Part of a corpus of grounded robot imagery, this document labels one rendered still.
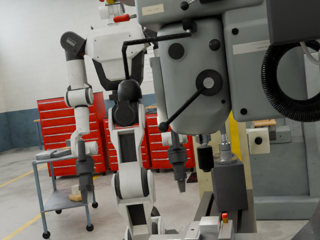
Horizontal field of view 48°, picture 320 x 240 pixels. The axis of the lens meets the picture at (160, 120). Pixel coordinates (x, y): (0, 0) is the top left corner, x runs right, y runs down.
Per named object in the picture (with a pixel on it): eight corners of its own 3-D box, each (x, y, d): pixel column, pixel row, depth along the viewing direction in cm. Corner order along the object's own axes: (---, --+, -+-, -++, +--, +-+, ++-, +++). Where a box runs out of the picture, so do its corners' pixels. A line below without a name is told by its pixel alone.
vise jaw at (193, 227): (179, 252, 101) (177, 238, 100) (186, 233, 113) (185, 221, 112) (200, 252, 99) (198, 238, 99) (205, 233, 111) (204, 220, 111)
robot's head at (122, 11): (109, 15, 181) (105, 0, 176) (125, 13, 180) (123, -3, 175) (108, 20, 176) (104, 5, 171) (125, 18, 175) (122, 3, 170)
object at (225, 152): (218, 159, 150) (216, 145, 150) (228, 157, 152) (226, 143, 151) (223, 161, 146) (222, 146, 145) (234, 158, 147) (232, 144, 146)
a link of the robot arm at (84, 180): (80, 191, 179) (79, 167, 181) (100, 189, 178) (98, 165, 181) (73, 190, 166) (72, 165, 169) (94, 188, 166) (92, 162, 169)
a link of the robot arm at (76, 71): (72, 106, 187) (65, 63, 186) (96, 103, 187) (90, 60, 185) (65, 107, 176) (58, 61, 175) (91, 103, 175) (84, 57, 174)
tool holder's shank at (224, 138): (219, 142, 149) (215, 115, 148) (225, 141, 150) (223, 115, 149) (222, 143, 146) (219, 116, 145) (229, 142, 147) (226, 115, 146)
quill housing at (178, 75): (165, 140, 101) (150, 25, 98) (179, 129, 121) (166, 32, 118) (234, 134, 96) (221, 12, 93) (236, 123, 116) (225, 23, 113)
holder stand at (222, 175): (218, 212, 145) (213, 164, 143) (213, 195, 167) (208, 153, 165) (248, 209, 144) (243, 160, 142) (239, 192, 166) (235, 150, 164)
